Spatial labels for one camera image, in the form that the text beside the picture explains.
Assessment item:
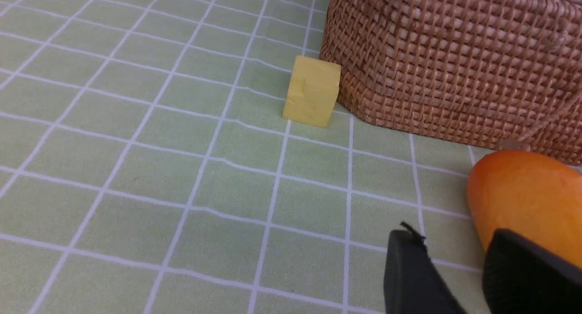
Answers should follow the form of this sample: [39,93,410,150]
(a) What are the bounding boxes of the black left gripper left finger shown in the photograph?
[384,222,466,314]

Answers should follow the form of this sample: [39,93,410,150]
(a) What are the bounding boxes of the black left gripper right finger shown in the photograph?
[482,229,582,314]

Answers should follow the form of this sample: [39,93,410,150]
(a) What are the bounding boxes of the orange plastic mango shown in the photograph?
[467,150,582,267]

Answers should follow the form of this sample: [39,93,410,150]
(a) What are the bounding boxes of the woven wicker basket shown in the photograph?
[320,0,582,166]

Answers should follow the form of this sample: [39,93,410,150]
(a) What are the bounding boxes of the yellow foam cube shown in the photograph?
[282,56,341,128]

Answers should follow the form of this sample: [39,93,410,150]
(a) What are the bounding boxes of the green checkered tablecloth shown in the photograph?
[0,0,489,314]

